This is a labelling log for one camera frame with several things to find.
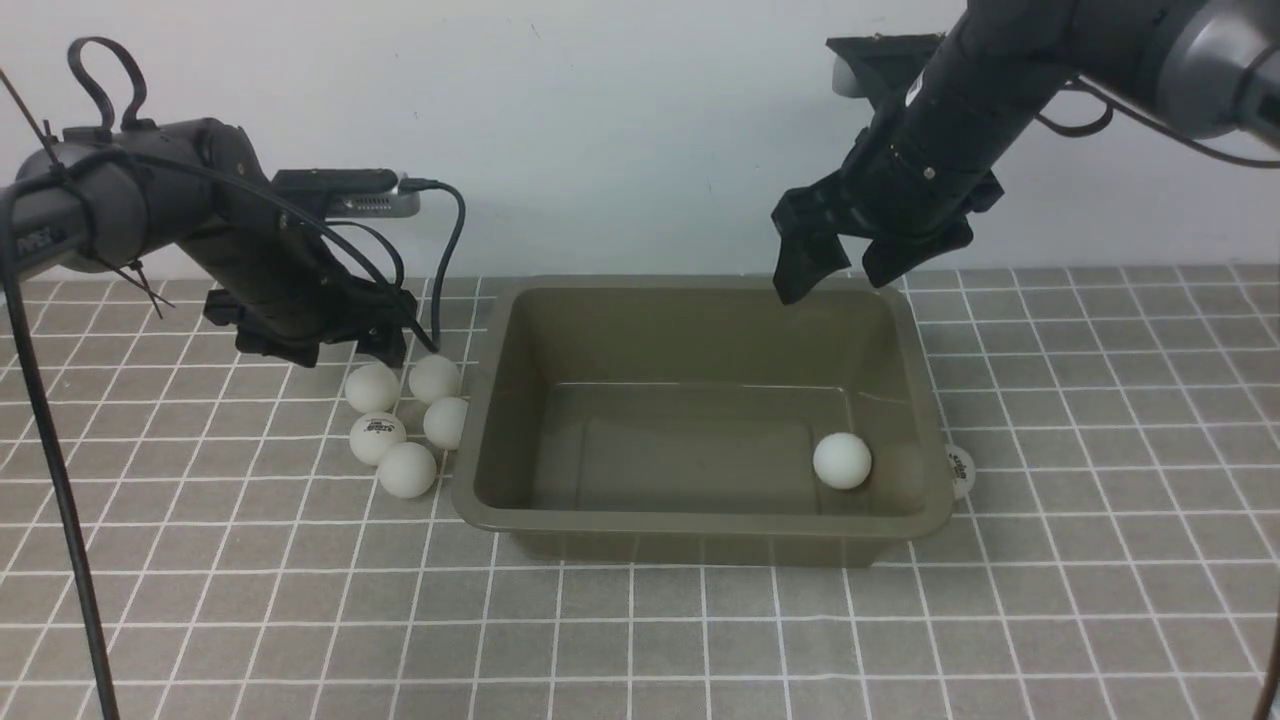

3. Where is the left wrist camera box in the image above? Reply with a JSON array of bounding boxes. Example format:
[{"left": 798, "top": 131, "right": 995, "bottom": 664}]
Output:
[{"left": 271, "top": 169, "right": 421, "bottom": 220}]

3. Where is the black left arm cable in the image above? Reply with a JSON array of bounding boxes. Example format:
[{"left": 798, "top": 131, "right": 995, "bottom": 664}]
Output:
[{"left": 0, "top": 37, "right": 468, "bottom": 720}]

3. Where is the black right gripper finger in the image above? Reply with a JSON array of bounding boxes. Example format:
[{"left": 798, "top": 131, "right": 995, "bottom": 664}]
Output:
[
  {"left": 773, "top": 217, "right": 851, "bottom": 305},
  {"left": 861, "top": 225, "right": 973, "bottom": 288}
]

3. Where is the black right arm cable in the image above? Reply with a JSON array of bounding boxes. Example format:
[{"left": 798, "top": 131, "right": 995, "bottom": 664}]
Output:
[{"left": 1036, "top": 78, "right": 1280, "bottom": 169}]

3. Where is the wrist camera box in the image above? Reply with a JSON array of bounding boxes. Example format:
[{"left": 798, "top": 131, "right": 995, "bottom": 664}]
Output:
[
  {"left": 271, "top": 169, "right": 421, "bottom": 220},
  {"left": 826, "top": 33, "right": 945, "bottom": 109}
]

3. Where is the olive green plastic bin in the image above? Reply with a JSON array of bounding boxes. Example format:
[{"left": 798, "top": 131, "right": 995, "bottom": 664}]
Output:
[{"left": 452, "top": 275, "right": 954, "bottom": 568}]

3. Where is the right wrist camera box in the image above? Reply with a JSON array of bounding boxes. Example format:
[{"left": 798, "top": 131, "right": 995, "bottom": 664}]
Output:
[{"left": 826, "top": 33, "right": 945, "bottom": 109}]

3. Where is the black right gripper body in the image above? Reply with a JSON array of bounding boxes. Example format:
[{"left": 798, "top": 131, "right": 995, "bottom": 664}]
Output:
[{"left": 771, "top": 95, "right": 1005, "bottom": 243}]

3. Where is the white ball with logo top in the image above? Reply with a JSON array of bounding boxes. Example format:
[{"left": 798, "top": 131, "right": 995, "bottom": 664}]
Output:
[{"left": 408, "top": 354, "right": 462, "bottom": 406}]

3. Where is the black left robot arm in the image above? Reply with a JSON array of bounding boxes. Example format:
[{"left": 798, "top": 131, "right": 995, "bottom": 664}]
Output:
[{"left": 12, "top": 119, "right": 420, "bottom": 368}]

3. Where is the grey checked tablecloth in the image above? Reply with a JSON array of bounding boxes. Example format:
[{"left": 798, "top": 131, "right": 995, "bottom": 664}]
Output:
[{"left": 26, "top": 265, "right": 1279, "bottom": 719}]

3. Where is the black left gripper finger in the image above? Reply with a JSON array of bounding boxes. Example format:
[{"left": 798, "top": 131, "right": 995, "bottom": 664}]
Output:
[
  {"left": 355, "top": 319, "right": 408, "bottom": 369},
  {"left": 236, "top": 325, "right": 323, "bottom": 368}
]

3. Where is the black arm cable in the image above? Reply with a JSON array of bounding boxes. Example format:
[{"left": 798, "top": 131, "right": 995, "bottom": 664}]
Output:
[
  {"left": 1036, "top": 78, "right": 1280, "bottom": 169},
  {"left": 0, "top": 37, "right": 468, "bottom": 720}
]

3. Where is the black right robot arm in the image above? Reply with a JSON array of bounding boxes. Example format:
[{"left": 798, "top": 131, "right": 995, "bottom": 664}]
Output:
[{"left": 772, "top": 1, "right": 1279, "bottom": 305}]

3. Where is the white ball with logo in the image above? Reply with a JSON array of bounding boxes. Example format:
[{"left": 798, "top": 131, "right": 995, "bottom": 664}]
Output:
[
  {"left": 348, "top": 413, "right": 407, "bottom": 466},
  {"left": 408, "top": 354, "right": 462, "bottom": 406},
  {"left": 946, "top": 445, "right": 977, "bottom": 502}
]

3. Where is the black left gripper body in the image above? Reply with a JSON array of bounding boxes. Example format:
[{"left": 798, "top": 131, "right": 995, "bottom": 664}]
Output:
[{"left": 195, "top": 223, "right": 401, "bottom": 346}]

